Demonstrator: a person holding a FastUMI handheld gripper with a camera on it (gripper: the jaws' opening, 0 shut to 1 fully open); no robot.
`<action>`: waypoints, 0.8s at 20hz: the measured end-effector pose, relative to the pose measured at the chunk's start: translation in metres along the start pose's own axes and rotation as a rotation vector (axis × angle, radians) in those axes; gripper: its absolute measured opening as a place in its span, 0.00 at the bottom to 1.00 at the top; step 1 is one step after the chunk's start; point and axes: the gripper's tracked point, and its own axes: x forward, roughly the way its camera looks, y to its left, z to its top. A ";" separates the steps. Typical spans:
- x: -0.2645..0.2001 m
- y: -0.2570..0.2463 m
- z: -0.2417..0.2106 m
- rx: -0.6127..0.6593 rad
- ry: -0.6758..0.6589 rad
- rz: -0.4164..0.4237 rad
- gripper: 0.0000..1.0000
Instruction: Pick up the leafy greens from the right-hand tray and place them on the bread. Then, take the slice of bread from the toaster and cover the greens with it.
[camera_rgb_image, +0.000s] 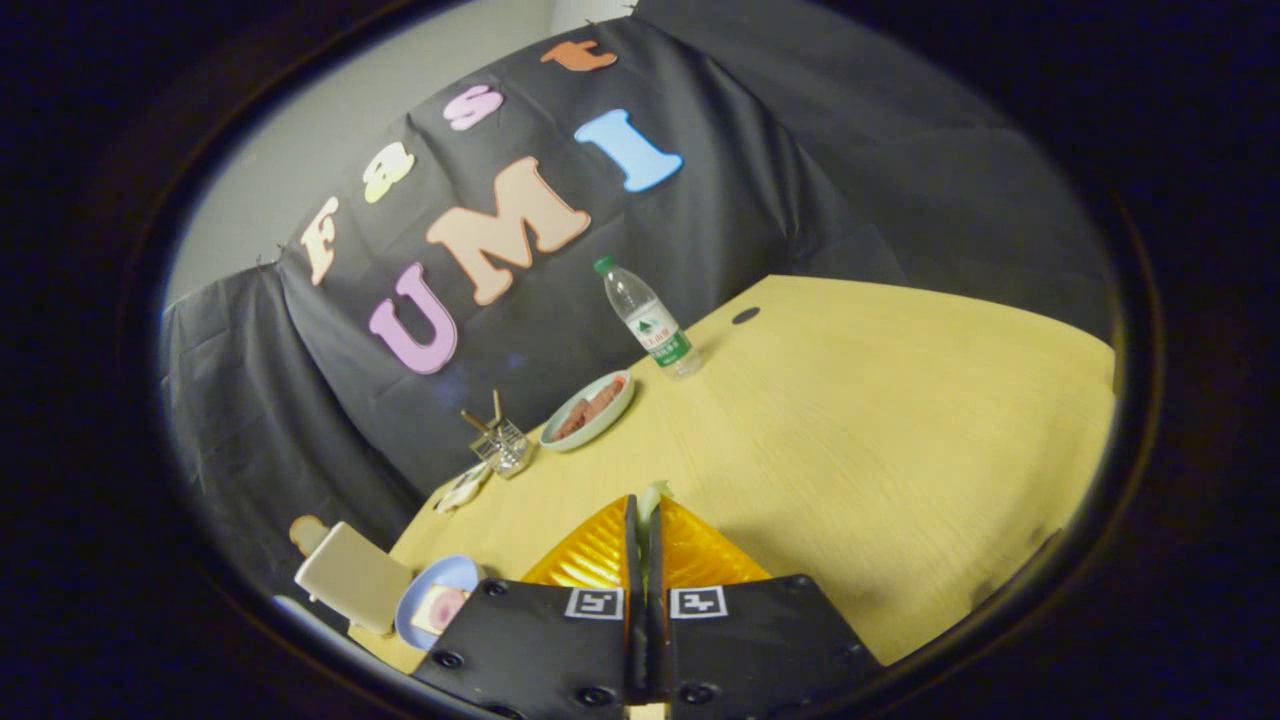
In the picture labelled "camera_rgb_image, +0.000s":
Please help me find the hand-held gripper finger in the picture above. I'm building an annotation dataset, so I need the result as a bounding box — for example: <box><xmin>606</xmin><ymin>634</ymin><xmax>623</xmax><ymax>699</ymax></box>
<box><xmin>413</xmin><ymin>495</ymin><xmax>642</xmax><ymax>720</ymax></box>
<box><xmin>645</xmin><ymin>498</ymin><xmax>883</xmax><ymax>720</ymax></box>

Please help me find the pale green plate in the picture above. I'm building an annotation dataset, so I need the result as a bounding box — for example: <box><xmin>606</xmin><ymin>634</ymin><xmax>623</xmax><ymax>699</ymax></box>
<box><xmin>539</xmin><ymin>370</ymin><xmax>637</xmax><ymax>454</ymax></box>

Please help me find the pink and white food slice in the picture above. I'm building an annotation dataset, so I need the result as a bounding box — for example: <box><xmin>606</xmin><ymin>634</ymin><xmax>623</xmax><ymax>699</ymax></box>
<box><xmin>411</xmin><ymin>584</ymin><xmax>471</xmax><ymax>637</ymax></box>

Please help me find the blue plate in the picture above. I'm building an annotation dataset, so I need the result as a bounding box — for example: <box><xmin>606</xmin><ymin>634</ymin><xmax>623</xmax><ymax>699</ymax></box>
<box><xmin>395</xmin><ymin>555</ymin><xmax>483</xmax><ymax>652</ymax></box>

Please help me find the small white object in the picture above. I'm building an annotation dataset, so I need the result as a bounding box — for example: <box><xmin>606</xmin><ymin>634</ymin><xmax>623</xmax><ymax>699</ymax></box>
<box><xmin>433</xmin><ymin>462</ymin><xmax>493</xmax><ymax>515</ymax></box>

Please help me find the clear water bottle green cap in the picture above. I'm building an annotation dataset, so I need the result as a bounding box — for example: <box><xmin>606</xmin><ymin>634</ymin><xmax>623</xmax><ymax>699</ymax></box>
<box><xmin>593</xmin><ymin>255</ymin><xmax>705</xmax><ymax>381</ymax></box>

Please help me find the cream board with wooden knob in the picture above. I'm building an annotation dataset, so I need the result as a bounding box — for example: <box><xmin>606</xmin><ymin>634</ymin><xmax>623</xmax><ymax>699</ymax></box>
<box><xmin>289</xmin><ymin>514</ymin><xmax>413</xmax><ymax>637</ymax></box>

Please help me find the small wire fry basket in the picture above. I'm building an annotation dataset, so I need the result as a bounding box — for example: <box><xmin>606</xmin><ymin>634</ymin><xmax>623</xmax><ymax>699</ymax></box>
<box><xmin>460</xmin><ymin>389</ymin><xmax>535</xmax><ymax>480</ymax></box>

